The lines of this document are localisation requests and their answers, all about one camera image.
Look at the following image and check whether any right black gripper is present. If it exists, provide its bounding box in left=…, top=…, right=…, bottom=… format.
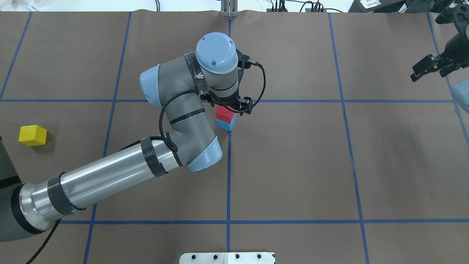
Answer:
left=410, top=24, right=469, bottom=82

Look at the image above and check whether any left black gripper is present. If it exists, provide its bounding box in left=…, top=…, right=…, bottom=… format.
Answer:
left=200, top=87, right=254, bottom=115

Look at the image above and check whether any red wooden cube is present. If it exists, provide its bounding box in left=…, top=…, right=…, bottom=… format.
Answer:
left=215, top=106, right=236, bottom=124

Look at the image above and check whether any blue wooden cube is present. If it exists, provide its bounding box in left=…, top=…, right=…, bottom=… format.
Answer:
left=216, top=115, right=236, bottom=132

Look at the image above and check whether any yellow wooden cube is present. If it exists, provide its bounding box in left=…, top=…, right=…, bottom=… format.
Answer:
left=18, top=125, right=48, bottom=146

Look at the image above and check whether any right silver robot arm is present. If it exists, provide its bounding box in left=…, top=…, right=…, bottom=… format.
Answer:
left=410, top=21, right=469, bottom=112

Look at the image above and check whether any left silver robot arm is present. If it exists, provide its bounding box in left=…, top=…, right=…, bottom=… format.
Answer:
left=0, top=32, right=262, bottom=242

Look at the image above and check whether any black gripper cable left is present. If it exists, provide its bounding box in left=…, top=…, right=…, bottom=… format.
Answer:
left=158, top=61, right=266, bottom=154

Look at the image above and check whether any aluminium frame post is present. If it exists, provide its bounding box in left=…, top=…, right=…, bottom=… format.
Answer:
left=220, top=0, right=239, bottom=18

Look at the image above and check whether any white camera mast pedestal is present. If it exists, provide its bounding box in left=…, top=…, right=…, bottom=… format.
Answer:
left=179, top=251, right=276, bottom=264

